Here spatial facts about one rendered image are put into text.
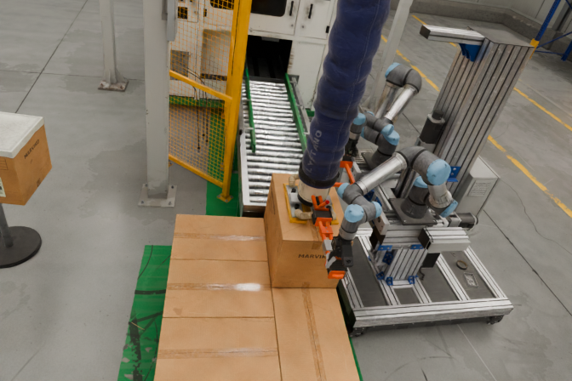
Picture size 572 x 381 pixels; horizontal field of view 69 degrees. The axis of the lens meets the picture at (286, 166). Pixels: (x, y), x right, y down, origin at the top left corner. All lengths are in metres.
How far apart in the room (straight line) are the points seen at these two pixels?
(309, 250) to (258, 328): 0.49
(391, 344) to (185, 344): 1.52
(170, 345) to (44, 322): 1.09
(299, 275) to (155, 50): 1.82
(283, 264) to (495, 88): 1.49
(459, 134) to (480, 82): 0.31
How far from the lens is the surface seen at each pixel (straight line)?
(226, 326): 2.38
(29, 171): 3.00
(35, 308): 3.26
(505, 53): 2.44
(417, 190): 2.47
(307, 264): 2.44
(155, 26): 3.11
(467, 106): 2.48
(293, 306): 2.51
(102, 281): 3.30
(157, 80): 3.25
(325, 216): 2.25
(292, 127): 4.05
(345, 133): 2.18
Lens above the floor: 2.53
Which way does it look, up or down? 35 degrees down
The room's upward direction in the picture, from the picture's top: 12 degrees clockwise
